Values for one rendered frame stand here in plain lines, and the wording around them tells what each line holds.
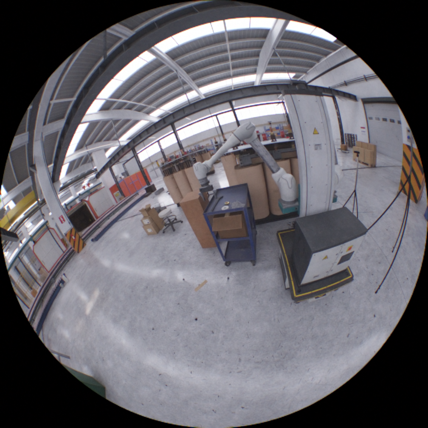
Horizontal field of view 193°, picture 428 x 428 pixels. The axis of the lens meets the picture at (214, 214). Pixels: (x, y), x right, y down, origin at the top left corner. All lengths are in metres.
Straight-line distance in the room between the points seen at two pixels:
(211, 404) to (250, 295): 1.41
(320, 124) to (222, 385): 2.29
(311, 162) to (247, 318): 1.53
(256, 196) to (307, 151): 1.18
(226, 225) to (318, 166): 0.95
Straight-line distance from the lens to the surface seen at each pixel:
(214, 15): 4.02
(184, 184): 3.90
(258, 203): 2.00
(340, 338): 1.69
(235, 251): 1.82
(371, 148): 7.76
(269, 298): 1.55
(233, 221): 1.20
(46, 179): 10.52
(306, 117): 1.04
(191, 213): 1.82
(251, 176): 1.82
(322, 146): 1.10
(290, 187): 1.14
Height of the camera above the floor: 1.47
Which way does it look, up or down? 28 degrees down
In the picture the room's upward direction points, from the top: 21 degrees counter-clockwise
